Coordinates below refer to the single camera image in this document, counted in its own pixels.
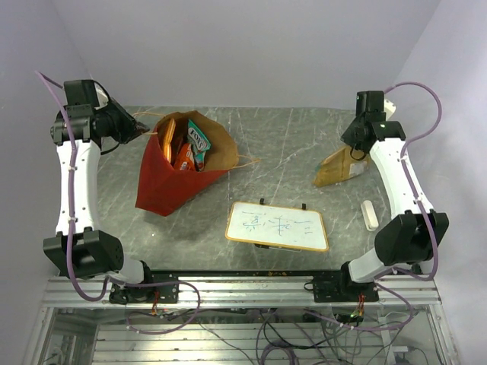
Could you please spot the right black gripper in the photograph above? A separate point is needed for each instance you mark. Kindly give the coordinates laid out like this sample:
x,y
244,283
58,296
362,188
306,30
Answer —
x,y
348,138

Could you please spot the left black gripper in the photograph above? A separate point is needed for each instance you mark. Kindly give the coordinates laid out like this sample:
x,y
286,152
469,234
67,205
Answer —
x,y
132,129

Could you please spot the teal Fox's candy packet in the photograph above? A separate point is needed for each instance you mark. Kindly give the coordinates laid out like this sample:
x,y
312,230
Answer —
x,y
199,144

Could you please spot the red paper bag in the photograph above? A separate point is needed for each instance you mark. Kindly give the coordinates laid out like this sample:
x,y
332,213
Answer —
x,y
162,188

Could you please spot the orange striped snack packet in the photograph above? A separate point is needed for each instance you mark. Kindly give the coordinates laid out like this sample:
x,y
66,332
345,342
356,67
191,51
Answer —
x,y
166,140

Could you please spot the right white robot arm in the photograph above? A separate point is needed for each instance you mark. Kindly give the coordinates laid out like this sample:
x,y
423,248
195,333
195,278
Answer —
x,y
415,230

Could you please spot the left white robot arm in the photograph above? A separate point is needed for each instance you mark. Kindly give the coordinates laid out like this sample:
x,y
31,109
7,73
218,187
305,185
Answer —
x,y
80,248

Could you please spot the orange Fox's candy packet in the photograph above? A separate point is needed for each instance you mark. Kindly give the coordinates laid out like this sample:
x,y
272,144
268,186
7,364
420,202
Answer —
x,y
185,160

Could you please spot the white whiteboard eraser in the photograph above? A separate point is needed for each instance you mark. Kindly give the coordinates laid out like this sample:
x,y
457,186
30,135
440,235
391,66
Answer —
x,y
369,215

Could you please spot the small whiteboard orange frame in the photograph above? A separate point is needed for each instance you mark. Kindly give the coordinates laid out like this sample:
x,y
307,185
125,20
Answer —
x,y
285,228

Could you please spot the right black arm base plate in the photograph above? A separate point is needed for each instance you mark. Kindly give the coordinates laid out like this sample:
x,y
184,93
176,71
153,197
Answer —
x,y
334,290

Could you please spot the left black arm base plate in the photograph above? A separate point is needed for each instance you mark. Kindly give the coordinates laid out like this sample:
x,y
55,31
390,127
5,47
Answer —
x,y
162,289

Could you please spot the aluminium rail frame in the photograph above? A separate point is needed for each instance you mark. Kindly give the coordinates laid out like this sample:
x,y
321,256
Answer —
x,y
252,292

